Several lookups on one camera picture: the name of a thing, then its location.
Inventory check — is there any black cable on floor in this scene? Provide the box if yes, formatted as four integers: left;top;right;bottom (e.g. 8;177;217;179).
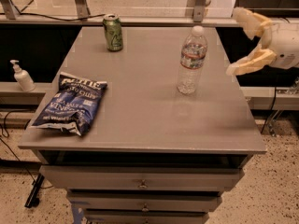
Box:
0;109;41;185

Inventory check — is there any blue potato chips bag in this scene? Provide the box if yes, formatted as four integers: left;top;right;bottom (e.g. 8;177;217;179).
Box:
32;72;107;136

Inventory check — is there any clear plastic water bottle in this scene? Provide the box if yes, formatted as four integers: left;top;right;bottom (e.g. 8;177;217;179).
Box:
177;26;207;94

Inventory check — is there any black cable on ledge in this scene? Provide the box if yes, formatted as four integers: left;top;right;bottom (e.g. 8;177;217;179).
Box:
18;12;107;21

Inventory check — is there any white pump dispenser bottle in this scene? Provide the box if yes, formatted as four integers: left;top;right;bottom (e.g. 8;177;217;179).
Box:
10;60;36;91

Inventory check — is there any black bar on floor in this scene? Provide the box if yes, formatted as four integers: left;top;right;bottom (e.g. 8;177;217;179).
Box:
24;175;45;208

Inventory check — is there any grey drawer cabinet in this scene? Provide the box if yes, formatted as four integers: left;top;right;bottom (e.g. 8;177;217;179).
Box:
21;27;265;224

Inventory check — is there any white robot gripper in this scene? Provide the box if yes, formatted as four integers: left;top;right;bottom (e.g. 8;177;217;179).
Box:
226;7;299;76

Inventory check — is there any green soda can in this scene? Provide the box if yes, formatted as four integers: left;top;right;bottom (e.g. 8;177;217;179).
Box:
103;14;123;51

